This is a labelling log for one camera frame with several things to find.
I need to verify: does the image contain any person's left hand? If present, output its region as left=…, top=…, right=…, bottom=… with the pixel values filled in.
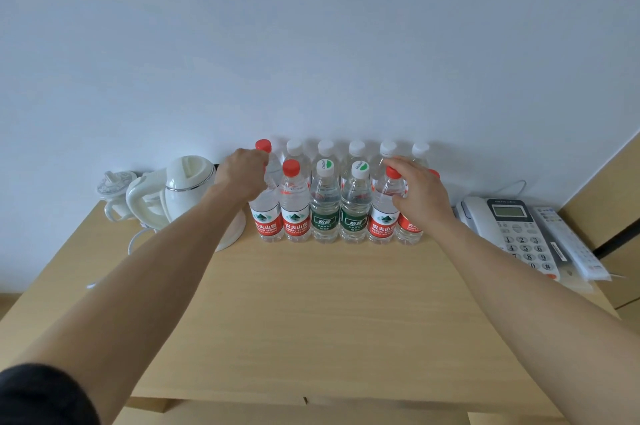
left=213, top=148, right=275, bottom=204

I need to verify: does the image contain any person's right hand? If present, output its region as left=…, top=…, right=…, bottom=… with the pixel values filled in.
left=382, top=155, right=457, bottom=236

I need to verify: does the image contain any red cap water bottle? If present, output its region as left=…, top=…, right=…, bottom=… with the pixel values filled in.
left=279, top=159, right=313, bottom=243
left=368, top=165, right=409, bottom=244
left=255, top=139, right=283, bottom=188
left=395, top=168, right=441, bottom=246
left=248, top=184, right=285, bottom=243

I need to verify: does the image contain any white cap water bottle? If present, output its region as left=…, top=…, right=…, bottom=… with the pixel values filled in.
left=411, top=141, right=432, bottom=168
left=342, top=140, right=371, bottom=168
left=282, top=139, right=312, bottom=175
left=317, top=139, right=341, bottom=165
left=372, top=140, right=399, bottom=173

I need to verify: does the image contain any green label water bottle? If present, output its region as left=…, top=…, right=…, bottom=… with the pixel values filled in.
left=309, top=158, right=342, bottom=244
left=339, top=161, right=373, bottom=244

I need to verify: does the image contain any person's right forearm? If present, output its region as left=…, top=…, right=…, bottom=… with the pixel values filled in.
left=435, top=219, right=640, bottom=425

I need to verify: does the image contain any person's left forearm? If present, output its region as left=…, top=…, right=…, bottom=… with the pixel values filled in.
left=9, top=187, right=249, bottom=425

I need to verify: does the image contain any white electric kettle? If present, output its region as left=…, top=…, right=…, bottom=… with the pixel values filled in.
left=125, top=155, right=247, bottom=253

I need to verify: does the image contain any white telephone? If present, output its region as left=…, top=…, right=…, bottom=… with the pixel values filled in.
left=452, top=197, right=561, bottom=283

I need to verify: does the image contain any white lidded mug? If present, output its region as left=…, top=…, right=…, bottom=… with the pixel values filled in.
left=96, top=170, right=139, bottom=223

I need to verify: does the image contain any bagged remote control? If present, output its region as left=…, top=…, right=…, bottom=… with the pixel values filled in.
left=532, top=205, right=613, bottom=293

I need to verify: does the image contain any wooden table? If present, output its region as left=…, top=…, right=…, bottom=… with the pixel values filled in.
left=0, top=199, right=621, bottom=425

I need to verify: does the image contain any black t-shirt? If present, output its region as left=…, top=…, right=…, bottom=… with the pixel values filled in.
left=0, top=363, right=101, bottom=425

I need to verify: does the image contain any thin grey telephone wire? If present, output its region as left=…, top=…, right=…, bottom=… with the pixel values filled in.
left=495, top=180, right=529, bottom=200

